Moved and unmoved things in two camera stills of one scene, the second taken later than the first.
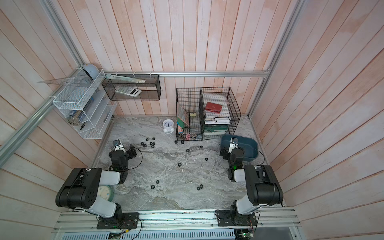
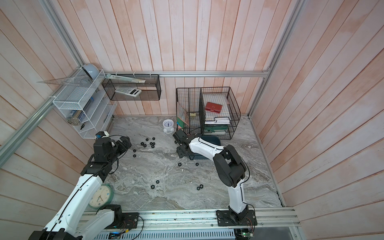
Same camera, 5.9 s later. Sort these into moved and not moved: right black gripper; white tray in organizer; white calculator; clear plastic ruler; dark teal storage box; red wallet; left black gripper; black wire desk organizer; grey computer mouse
Moved: left black gripper; right black gripper; dark teal storage box
Not moved: black wire desk organizer; grey computer mouse; red wallet; clear plastic ruler; white calculator; white tray in organizer
